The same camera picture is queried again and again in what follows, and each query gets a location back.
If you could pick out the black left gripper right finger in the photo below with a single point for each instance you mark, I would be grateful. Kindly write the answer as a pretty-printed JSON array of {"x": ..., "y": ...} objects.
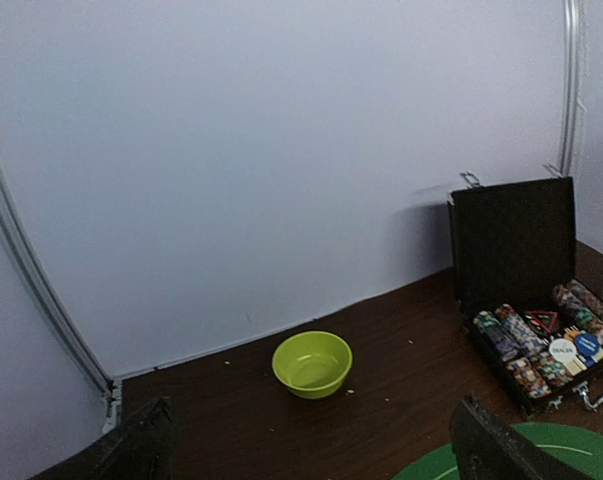
[{"x": 485, "y": 447}]

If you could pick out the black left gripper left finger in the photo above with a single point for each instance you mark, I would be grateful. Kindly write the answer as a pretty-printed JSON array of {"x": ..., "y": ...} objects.
[{"x": 141, "y": 447}]

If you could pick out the white dealer button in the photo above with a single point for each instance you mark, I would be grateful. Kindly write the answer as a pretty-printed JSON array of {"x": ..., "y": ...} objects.
[{"x": 562, "y": 350}]

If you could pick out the blue small blind button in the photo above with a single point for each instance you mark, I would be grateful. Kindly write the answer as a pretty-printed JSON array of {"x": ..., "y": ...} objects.
[{"x": 587, "y": 345}]

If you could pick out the round green poker mat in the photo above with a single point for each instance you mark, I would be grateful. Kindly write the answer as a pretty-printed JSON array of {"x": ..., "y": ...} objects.
[{"x": 576, "y": 447}]

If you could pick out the triangular black red plaque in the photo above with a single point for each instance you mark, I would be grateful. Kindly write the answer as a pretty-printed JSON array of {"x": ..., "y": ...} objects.
[{"x": 543, "y": 323}]

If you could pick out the lime green plastic bowl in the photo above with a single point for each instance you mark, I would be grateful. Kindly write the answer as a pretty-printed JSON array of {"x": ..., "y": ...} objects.
[{"x": 312, "y": 365}]

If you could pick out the black poker chip case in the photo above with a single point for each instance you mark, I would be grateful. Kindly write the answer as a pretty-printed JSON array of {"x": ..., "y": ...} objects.
[{"x": 514, "y": 250}]

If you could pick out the silver case handle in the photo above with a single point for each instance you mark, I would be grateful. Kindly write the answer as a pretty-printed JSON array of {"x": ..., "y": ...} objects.
[{"x": 590, "y": 393}]

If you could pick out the silver aluminium frame post left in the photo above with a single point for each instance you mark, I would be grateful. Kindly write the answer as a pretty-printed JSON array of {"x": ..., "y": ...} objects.
[{"x": 28, "y": 266}]

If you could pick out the silver aluminium frame post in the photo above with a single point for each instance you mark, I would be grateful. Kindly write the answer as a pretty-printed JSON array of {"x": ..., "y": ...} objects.
[
  {"x": 571, "y": 84},
  {"x": 28, "y": 266}
]

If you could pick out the silver aluminium frame post right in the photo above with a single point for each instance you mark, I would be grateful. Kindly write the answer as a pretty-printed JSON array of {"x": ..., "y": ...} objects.
[{"x": 571, "y": 84}]

